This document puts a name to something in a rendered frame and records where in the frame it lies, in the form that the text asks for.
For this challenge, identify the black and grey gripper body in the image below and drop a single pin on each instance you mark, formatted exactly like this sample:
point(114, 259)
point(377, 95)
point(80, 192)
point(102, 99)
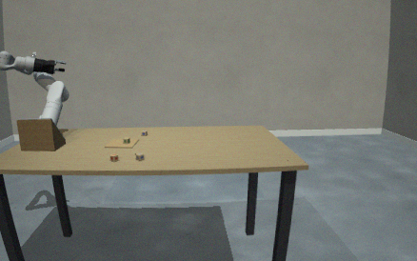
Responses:
point(39, 65)

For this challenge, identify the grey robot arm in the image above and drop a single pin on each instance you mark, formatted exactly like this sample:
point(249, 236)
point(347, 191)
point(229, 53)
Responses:
point(55, 90)

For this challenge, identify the tan square mat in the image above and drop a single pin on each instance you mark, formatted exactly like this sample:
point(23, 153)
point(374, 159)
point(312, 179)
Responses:
point(119, 143)

